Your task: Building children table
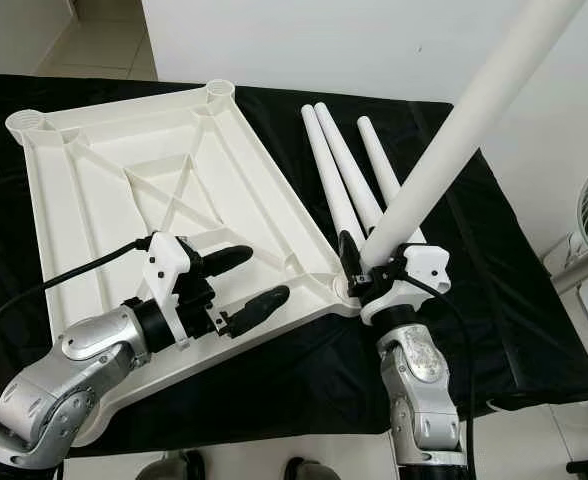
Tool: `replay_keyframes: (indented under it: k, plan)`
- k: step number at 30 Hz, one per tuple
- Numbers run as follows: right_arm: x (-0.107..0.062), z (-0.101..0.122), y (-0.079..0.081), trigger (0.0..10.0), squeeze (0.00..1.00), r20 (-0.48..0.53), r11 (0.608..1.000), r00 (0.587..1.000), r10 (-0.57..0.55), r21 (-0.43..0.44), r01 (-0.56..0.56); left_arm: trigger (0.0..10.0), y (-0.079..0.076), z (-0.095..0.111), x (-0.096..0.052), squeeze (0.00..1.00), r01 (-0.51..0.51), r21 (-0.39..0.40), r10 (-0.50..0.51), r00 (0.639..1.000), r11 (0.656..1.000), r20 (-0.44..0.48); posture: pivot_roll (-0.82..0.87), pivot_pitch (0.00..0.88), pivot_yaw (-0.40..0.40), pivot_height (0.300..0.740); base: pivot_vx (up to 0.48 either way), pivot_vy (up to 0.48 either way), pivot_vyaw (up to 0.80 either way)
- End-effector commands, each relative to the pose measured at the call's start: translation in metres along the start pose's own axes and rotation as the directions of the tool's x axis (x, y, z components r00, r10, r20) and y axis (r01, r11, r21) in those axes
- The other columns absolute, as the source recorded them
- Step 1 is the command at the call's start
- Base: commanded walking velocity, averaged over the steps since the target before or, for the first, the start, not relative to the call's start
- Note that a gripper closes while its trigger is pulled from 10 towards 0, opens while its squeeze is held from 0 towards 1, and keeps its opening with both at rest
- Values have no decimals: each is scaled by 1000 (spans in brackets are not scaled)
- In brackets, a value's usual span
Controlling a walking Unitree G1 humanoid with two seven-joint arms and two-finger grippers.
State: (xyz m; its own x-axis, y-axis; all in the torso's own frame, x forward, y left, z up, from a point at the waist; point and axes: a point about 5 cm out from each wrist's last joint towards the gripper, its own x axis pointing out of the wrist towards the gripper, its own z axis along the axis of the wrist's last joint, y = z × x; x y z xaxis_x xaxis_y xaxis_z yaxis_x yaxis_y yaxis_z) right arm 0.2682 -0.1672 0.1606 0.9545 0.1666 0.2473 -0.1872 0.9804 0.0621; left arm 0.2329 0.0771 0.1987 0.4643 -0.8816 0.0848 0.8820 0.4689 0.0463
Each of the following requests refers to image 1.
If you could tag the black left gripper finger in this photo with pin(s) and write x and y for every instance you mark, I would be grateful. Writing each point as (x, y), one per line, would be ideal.
(262, 305)
(226, 260)

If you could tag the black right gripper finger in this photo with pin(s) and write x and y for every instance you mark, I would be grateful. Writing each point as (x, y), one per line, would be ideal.
(352, 262)

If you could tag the white plastic table leg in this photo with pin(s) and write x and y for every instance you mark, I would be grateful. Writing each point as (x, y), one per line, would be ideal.
(382, 165)
(464, 130)
(329, 170)
(349, 165)

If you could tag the white plastic table top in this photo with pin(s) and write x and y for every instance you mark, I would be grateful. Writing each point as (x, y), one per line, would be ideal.
(104, 200)

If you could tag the black tablecloth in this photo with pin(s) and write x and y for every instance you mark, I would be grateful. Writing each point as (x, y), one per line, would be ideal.
(514, 300)

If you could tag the grey right robot foot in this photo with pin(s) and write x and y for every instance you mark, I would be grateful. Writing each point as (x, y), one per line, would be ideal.
(314, 470)

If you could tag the grey robot foot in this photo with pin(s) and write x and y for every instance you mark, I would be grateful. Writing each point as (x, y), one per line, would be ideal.
(164, 468)
(314, 470)

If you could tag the grey left robot foot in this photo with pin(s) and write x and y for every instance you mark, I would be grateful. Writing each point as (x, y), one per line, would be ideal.
(164, 468)

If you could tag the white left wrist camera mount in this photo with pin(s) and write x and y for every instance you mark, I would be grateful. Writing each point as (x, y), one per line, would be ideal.
(169, 265)

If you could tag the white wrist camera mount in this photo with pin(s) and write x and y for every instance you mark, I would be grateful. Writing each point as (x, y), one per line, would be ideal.
(426, 265)
(169, 265)

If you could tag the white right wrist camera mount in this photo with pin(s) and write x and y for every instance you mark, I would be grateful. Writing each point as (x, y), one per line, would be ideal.
(426, 265)

